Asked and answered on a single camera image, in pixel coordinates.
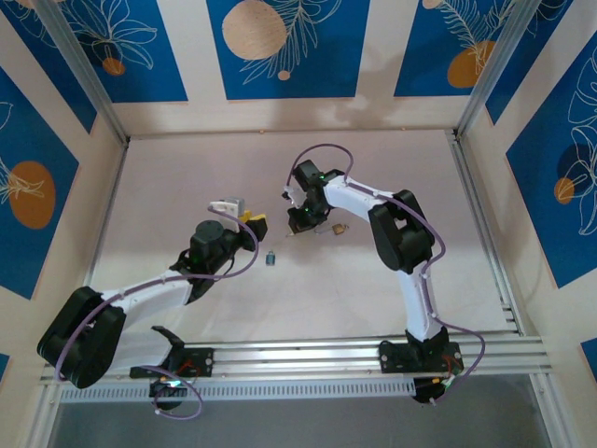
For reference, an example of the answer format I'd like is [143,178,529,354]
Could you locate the black connector box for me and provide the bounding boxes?
[148,378,188,412]
[412,376,450,406]

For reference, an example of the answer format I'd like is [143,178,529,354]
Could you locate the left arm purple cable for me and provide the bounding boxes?
[54,204,260,420]

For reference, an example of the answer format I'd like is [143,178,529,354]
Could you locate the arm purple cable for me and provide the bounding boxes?
[285,144,486,407]
[54,204,260,420]

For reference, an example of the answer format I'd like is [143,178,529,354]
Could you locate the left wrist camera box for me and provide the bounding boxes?
[207,195,247,219]

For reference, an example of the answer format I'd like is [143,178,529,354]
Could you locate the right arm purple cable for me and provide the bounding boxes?
[285,144,486,407]

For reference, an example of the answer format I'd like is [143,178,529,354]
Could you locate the aluminium side rail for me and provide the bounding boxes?
[448,130,524,336]
[76,139,130,300]

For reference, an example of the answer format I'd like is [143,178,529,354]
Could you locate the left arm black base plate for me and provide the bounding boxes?
[129,345,215,379]

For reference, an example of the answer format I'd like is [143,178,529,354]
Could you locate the aluminium mounting rail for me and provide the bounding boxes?
[39,333,554,386]

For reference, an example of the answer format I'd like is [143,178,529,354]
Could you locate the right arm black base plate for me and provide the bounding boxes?
[377,339,465,375]

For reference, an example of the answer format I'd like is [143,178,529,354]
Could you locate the slotted grey cable duct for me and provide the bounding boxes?
[58,377,417,403]

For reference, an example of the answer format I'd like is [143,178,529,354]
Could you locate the aluminium frame post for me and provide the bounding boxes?
[33,0,131,147]
[454,0,547,141]

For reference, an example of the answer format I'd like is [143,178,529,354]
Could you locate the aluminium frame leg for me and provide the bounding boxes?
[26,383,64,448]
[529,372,569,448]

